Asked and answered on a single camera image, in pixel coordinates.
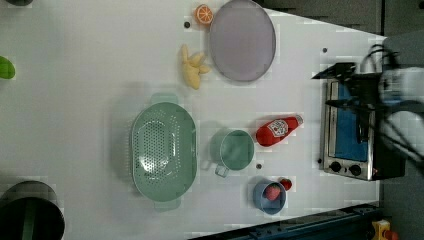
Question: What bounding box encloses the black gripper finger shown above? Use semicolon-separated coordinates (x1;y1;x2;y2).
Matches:
325;99;357;110
313;62;356;80

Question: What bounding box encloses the green mug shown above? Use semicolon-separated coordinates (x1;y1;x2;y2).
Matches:
210;129;255;178

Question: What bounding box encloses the red strawberry toy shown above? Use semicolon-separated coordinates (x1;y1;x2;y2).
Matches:
279;178;292;191

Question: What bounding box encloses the black round bin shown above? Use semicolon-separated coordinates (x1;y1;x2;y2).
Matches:
0;180;65;240

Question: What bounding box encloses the yellow orange toy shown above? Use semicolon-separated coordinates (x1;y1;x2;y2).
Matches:
372;220;399;240

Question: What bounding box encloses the orange slice toy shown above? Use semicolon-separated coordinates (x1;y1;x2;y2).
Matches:
194;4;214;26

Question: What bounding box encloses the silver toaster oven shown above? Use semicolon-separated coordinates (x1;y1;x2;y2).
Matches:
318;78;410;182

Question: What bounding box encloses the red ketchup bottle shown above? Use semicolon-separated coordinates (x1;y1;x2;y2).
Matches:
255;115;304;147

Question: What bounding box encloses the green colander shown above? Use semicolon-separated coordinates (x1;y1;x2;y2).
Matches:
130;93;197;212

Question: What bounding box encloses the grey round plate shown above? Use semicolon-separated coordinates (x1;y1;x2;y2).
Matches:
209;0;276;81

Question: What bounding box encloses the yellow peeled banana toy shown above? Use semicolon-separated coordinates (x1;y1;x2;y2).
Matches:
181;44;211;90

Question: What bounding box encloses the strawberry toy in bowl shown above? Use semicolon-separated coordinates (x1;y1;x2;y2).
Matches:
264;184;281;201

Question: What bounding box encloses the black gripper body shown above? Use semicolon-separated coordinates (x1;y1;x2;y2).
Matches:
344;73;382;111

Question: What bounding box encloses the blue bowl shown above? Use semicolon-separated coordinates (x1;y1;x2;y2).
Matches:
253;179;286;215

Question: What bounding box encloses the green marker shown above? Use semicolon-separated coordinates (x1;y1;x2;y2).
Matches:
0;56;15;79

